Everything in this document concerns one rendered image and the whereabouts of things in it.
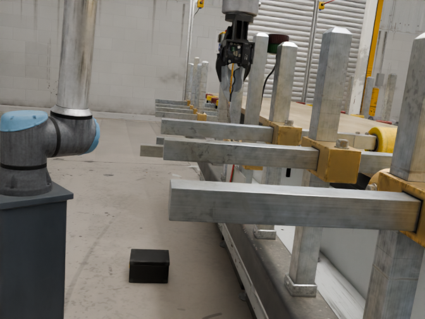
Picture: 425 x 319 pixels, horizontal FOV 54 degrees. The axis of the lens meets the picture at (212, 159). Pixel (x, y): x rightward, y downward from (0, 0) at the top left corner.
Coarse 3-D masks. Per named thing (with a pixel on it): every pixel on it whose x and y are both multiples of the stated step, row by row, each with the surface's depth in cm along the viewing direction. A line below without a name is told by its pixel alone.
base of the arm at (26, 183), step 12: (0, 168) 143; (12, 168) 140; (24, 168) 140; (36, 168) 143; (0, 180) 141; (12, 180) 140; (24, 180) 140; (36, 180) 143; (48, 180) 149; (0, 192) 140; (12, 192) 139; (24, 192) 140; (36, 192) 142
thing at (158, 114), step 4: (156, 112) 232; (160, 112) 232; (164, 112) 233; (168, 112) 234; (156, 116) 232; (160, 116) 233; (164, 116) 233; (168, 116) 233; (172, 116) 234; (176, 116) 234; (180, 116) 234; (184, 116) 235; (188, 116) 235; (192, 116) 235; (196, 116) 235; (208, 116) 236; (212, 116) 237; (216, 116) 237; (208, 120) 237; (212, 120) 237
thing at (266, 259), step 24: (216, 168) 164; (240, 240) 104; (264, 240) 96; (264, 264) 84; (288, 264) 84; (264, 288) 81; (288, 288) 73; (312, 288) 72; (288, 312) 68; (312, 312) 67
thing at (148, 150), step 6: (144, 144) 111; (150, 144) 112; (156, 144) 112; (144, 150) 110; (150, 150) 110; (156, 150) 110; (162, 150) 110; (150, 156) 110; (156, 156) 111; (162, 156) 111
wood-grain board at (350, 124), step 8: (264, 104) 273; (296, 104) 311; (304, 104) 323; (264, 112) 208; (296, 112) 230; (304, 112) 237; (296, 120) 180; (304, 120) 183; (344, 120) 205; (352, 120) 210; (360, 120) 215; (368, 120) 221; (304, 128) 150; (344, 128) 164; (352, 128) 167; (360, 128) 170; (368, 128) 174; (368, 176) 91
